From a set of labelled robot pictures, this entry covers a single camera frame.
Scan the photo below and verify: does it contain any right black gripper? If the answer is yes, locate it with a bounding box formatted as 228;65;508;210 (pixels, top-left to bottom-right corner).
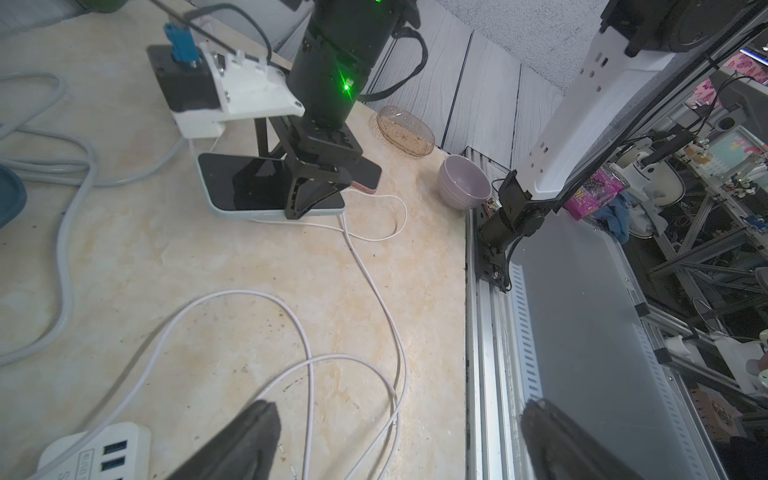
254;1;420;220

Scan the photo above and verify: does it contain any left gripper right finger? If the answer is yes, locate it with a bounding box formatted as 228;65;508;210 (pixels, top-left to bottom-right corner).
520;398;643;480

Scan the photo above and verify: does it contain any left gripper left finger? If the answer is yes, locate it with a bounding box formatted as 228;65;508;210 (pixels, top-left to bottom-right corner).
169;400;281;480

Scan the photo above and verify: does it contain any blue-cased smartphone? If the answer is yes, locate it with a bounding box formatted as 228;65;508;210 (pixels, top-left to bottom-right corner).
196;152;347;220

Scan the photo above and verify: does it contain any pink-cased smartphone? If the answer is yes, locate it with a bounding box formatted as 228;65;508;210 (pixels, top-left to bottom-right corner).
346;156;382;194

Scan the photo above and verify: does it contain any white charging cable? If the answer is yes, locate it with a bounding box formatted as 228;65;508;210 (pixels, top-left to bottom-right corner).
29;191;410;480

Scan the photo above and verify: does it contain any white power strip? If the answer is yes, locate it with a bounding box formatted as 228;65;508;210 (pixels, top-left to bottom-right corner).
40;422;151;480

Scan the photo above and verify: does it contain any purple bowl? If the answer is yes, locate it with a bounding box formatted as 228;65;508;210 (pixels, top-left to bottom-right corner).
438;155;492;211

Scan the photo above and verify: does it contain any dark blue mat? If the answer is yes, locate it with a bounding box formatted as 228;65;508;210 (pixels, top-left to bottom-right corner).
0;166;27;228

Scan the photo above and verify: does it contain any front aluminium rail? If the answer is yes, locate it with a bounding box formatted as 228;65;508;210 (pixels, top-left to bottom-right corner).
466;213;726;479

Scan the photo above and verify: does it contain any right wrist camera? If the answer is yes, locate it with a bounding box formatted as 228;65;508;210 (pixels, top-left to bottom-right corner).
146;22;305;140

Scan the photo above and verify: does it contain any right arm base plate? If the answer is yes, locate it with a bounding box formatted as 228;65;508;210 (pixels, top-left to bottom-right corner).
474;203;517;292

